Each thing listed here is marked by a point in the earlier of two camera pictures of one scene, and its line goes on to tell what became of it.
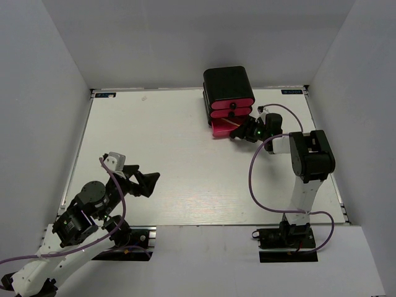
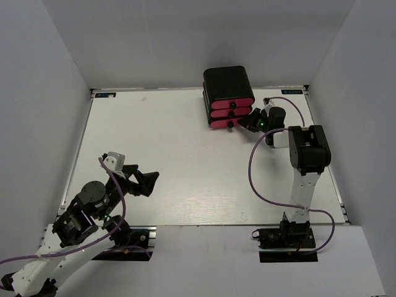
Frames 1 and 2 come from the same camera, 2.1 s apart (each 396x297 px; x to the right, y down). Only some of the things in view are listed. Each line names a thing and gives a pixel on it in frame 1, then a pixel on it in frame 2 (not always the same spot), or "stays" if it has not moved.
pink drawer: (232, 103) stays
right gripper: (243, 132) → (250, 121)
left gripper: (147, 180) stays
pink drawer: (224, 112) stays
